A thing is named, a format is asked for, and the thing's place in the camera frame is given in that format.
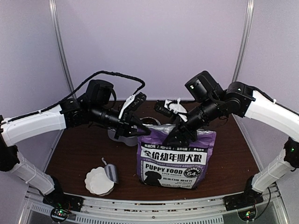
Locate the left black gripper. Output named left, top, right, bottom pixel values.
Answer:
left=90, top=103, right=151, bottom=140

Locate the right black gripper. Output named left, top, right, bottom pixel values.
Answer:
left=162, top=96, right=222, bottom=147

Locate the purple puppy food bag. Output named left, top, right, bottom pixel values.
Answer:
left=137, top=124, right=216, bottom=189

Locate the metal food scoop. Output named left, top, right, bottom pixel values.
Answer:
left=101, top=157, right=119, bottom=184

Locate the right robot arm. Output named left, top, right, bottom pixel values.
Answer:
left=163, top=71, right=299, bottom=206

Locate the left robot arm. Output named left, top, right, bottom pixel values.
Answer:
left=0, top=80, right=150, bottom=207

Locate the grey double pet feeder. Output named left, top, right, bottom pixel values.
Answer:
left=107, top=129, right=137, bottom=147

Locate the right steel feeder bowl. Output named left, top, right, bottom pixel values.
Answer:
left=141, top=117, right=161, bottom=126

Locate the white scalloped ceramic dish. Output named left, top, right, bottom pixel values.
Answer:
left=85, top=167, right=115, bottom=196

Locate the right circuit board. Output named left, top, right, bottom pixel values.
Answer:
left=237, top=208, right=257, bottom=222

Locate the circuit board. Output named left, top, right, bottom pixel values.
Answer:
left=50, top=208, right=70, bottom=223
left=237, top=208, right=257, bottom=222

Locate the left circuit board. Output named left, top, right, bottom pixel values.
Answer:
left=50, top=208, right=70, bottom=223

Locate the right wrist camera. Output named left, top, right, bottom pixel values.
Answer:
left=154, top=98, right=188, bottom=122

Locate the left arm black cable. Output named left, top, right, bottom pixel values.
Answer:
left=4, top=70, right=146, bottom=122

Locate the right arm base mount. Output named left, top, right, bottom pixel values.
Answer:
left=223, top=192, right=263, bottom=211

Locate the front aluminium rail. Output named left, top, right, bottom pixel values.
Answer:
left=17, top=184, right=290, bottom=224

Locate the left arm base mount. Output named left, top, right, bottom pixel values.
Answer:
left=43, top=194, right=84, bottom=212

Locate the right aluminium frame post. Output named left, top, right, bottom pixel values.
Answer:
left=230, top=0, right=255, bottom=83

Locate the aluminium frame post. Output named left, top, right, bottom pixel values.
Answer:
left=230, top=0, right=255, bottom=83
left=49, top=0, right=75, bottom=93

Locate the left aluminium frame post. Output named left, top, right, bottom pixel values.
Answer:
left=49, top=0, right=75, bottom=93

